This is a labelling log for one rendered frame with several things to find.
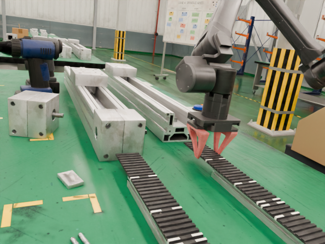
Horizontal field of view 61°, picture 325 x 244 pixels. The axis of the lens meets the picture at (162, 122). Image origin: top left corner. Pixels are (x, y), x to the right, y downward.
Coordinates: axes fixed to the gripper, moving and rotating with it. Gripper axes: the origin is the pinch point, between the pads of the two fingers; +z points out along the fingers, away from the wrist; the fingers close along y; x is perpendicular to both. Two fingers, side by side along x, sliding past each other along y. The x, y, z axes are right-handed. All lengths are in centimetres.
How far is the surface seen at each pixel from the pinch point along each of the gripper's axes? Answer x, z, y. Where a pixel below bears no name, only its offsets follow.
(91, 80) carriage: -47, -7, 19
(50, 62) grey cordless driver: -72, -9, 31
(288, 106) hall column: -209, 41, -267
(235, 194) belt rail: 13.0, 2.4, 1.2
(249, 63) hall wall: -838, 31, -732
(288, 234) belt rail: 25.0, 2.2, 0.5
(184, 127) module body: -15.4, -0.9, -2.0
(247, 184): 14.2, -0.2, 0.0
